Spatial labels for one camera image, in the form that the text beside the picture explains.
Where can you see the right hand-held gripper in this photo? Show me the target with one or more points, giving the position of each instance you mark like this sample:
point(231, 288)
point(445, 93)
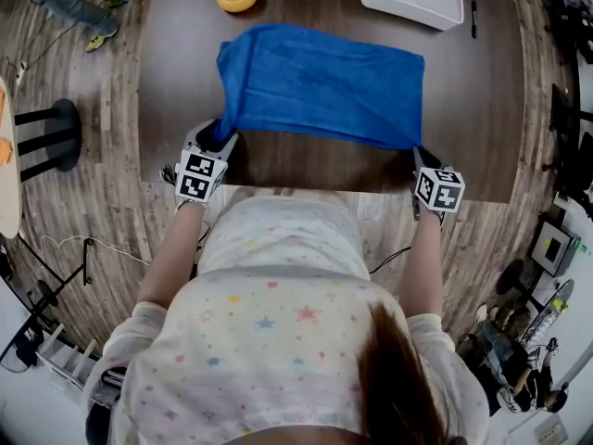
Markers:
point(440, 190)

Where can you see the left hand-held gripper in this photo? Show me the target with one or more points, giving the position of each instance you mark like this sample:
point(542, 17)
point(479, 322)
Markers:
point(199, 179)

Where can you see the blue towel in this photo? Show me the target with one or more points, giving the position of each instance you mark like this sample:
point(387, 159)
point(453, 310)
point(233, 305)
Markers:
point(324, 81)

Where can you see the person's left forearm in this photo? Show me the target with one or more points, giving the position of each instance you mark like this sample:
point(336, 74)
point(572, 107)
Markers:
point(173, 258)

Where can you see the person's right forearm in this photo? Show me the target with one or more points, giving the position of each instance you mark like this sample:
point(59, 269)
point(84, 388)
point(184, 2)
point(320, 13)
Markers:
point(421, 267)

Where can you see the black round stool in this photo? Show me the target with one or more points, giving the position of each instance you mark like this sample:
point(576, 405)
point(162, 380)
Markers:
point(512, 278)

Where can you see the black marker pen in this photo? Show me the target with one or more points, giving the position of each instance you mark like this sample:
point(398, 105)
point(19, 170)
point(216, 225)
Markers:
point(474, 19)

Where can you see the grey box with black square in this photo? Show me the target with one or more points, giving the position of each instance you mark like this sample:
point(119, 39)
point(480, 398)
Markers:
point(553, 248)

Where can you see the skateboard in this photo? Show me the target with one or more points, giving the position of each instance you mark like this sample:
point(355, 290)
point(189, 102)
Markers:
point(551, 311)

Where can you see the white power strip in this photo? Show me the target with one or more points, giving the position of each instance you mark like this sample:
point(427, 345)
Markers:
point(21, 73)

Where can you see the orange cloth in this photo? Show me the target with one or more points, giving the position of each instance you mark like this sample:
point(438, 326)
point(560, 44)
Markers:
point(4, 152)

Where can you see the round white side table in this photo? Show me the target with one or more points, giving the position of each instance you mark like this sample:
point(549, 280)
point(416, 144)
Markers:
point(9, 193)

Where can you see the white star-print shirt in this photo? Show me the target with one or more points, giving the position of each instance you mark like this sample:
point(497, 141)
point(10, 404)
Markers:
point(278, 341)

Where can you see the black metal stand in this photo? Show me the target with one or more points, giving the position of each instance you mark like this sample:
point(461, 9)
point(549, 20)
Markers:
point(51, 276)

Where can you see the white wooden rack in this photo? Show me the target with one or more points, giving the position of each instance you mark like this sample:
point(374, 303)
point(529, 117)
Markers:
point(69, 364)

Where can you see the black equipment frame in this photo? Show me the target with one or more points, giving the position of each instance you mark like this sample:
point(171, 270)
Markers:
point(567, 146)

